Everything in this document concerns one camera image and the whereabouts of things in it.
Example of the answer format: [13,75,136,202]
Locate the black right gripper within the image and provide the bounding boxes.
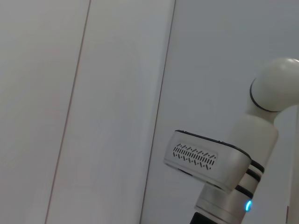
[190,211,245,224]

